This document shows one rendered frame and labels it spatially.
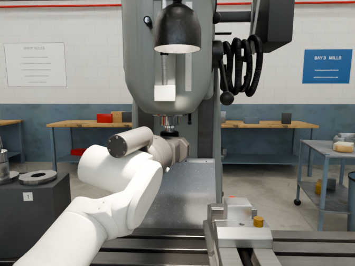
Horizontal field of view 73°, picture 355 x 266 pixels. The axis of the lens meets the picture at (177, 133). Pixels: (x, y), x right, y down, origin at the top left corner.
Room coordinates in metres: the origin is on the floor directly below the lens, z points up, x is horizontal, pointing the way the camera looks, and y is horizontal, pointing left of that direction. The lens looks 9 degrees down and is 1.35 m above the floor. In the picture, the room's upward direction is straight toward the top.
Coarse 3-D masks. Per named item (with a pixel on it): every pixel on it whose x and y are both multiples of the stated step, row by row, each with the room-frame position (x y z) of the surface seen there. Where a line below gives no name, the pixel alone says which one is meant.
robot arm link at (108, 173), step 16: (144, 128) 0.41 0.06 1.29; (112, 144) 0.34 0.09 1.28; (128, 144) 0.34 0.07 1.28; (144, 144) 0.39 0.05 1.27; (80, 160) 0.36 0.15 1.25; (96, 160) 0.36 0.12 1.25; (112, 160) 0.35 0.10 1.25; (128, 160) 0.35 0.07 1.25; (144, 160) 0.36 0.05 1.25; (160, 160) 0.41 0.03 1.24; (80, 176) 0.36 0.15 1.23; (96, 176) 0.35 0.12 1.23; (112, 176) 0.34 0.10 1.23; (128, 176) 0.34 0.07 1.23; (112, 192) 0.36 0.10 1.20
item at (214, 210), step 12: (216, 204) 0.64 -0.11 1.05; (252, 204) 0.64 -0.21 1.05; (216, 216) 0.61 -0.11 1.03; (252, 216) 0.61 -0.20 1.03; (204, 228) 0.68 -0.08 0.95; (216, 252) 0.53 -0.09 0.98; (228, 252) 0.49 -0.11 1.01; (240, 252) 0.51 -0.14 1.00; (252, 252) 0.51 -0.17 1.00; (264, 252) 0.49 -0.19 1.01; (216, 264) 0.51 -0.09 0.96; (228, 264) 0.45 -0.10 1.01; (240, 264) 0.45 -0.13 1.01; (252, 264) 0.46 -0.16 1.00; (264, 264) 0.45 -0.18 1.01; (276, 264) 0.45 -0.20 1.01
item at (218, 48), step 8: (216, 40) 0.62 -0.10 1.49; (216, 48) 0.61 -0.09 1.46; (216, 56) 0.61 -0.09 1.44; (216, 64) 0.62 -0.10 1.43; (224, 72) 0.57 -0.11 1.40; (224, 80) 0.54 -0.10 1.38; (224, 88) 0.52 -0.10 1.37; (224, 96) 0.49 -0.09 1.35; (232, 96) 0.50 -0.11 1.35; (224, 104) 0.50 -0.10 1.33
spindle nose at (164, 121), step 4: (160, 116) 0.58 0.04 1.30; (176, 116) 0.58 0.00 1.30; (160, 120) 0.58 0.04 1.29; (164, 120) 0.57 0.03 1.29; (168, 120) 0.57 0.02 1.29; (172, 120) 0.57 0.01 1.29; (176, 120) 0.58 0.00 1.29; (160, 124) 0.58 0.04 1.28; (164, 124) 0.57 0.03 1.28; (168, 124) 0.57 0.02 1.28; (172, 124) 0.57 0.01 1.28; (176, 124) 0.58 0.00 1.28
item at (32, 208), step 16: (16, 176) 0.62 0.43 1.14; (32, 176) 0.63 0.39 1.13; (48, 176) 0.61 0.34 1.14; (64, 176) 0.66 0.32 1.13; (0, 192) 0.56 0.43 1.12; (16, 192) 0.56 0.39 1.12; (32, 192) 0.57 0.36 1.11; (48, 192) 0.57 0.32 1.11; (64, 192) 0.64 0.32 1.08; (0, 208) 0.56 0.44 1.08; (16, 208) 0.56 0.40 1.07; (32, 208) 0.57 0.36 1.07; (48, 208) 0.57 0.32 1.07; (64, 208) 0.64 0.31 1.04; (0, 224) 0.56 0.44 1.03; (16, 224) 0.56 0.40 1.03; (32, 224) 0.57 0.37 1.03; (48, 224) 0.57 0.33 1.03; (0, 240) 0.56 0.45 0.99; (16, 240) 0.56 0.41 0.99; (32, 240) 0.57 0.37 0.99; (0, 256) 0.56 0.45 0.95; (16, 256) 0.56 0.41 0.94
